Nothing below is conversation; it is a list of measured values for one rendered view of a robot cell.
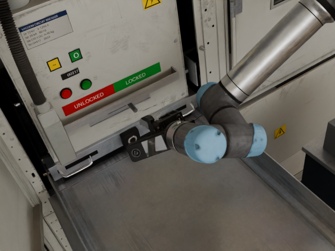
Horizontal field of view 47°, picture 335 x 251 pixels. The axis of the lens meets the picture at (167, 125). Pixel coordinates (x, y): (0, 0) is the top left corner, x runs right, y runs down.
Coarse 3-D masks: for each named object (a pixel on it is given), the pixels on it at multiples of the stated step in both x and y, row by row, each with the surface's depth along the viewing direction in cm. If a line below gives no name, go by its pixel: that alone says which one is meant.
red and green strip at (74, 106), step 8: (144, 72) 117; (152, 72) 119; (120, 80) 114; (128, 80) 116; (136, 80) 117; (104, 88) 113; (112, 88) 114; (120, 88) 116; (88, 96) 111; (96, 96) 113; (104, 96) 114; (72, 104) 110; (80, 104) 111; (88, 104) 113; (64, 112) 110; (72, 112) 111
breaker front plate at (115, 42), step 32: (64, 0) 93; (96, 0) 97; (128, 0) 101; (0, 32) 89; (96, 32) 102; (128, 32) 107; (160, 32) 112; (32, 64) 97; (64, 64) 102; (96, 64) 107; (128, 64) 113; (160, 64) 119; (160, 96) 126; (96, 128) 120
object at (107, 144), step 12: (192, 96) 132; (168, 108) 130; (180, 108) 133; (192, 108) 136; (120, 132) 124; (144, 132) 130; (96, 144) 122; (108, 144) 124; (120, 144) 127; (84, 156) 122; (96, 156) 124; (48, 168) 117; (72, 168) 122
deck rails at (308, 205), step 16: (256, 160) 118; (272, 160) 109; (272, 176) 113; (288, 176) 106; (64, 192) 119; (288, 192) 108; (304, 192) 103; (64, 208) 107; (304, 208) 104; (320, 208) 99; (80, 224) 110; (320, 224) 100; (80, 240) 106; (96, 240) 106
